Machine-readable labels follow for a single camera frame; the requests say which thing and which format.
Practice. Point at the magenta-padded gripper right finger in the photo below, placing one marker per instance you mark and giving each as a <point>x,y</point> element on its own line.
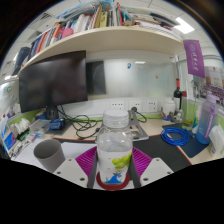
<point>155,170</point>

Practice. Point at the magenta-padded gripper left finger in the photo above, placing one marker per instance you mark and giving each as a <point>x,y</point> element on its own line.
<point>71,171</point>

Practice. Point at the clear plastic water bottle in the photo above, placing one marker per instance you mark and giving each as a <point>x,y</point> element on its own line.
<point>115,143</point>

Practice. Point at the black desk mat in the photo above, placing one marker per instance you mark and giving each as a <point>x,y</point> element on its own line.
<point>160,151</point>

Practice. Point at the large blank white paper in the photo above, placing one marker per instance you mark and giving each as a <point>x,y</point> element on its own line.
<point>78,149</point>

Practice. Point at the grey ribbed mug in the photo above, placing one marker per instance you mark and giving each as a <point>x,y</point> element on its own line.
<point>49,155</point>

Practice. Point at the grey metal laptop stand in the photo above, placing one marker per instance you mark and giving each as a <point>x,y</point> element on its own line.
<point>140,133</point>

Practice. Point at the dark blue pad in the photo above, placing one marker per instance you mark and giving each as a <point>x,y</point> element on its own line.
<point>191,150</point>

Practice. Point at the blue circuit board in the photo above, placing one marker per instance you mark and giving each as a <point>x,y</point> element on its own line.
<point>57,124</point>

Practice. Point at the white paper with handwriting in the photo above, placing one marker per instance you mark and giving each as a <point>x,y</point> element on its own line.
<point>25,150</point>

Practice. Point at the clear plastic box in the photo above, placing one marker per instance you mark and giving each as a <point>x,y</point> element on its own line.
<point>39,126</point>

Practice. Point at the white jar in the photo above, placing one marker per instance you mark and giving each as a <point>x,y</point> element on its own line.
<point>168,109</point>

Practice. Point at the purple translucent drink bottle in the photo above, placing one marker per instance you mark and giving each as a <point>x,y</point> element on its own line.
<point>206,125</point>

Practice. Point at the white tissue packs bundle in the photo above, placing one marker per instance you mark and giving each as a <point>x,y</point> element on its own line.
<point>20,126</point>

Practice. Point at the white tissue pack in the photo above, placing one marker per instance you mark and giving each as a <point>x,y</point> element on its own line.
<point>217,140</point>

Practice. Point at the blue tissue box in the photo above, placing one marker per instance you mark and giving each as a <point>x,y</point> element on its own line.
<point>8,140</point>

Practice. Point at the dark wine bottle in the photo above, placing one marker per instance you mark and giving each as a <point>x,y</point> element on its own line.
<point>178,96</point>

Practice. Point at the black computer monitor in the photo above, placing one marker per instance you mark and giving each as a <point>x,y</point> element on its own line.
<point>53,81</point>

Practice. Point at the purple hanging banner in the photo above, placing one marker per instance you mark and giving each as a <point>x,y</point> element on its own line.
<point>194,58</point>

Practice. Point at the shelf unit with books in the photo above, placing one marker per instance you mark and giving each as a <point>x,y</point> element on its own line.
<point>110,38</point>

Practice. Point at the ceiling lights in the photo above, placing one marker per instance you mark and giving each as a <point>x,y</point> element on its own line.
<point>184,25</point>

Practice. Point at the white wall socket row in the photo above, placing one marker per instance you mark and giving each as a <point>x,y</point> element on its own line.
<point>135,106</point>

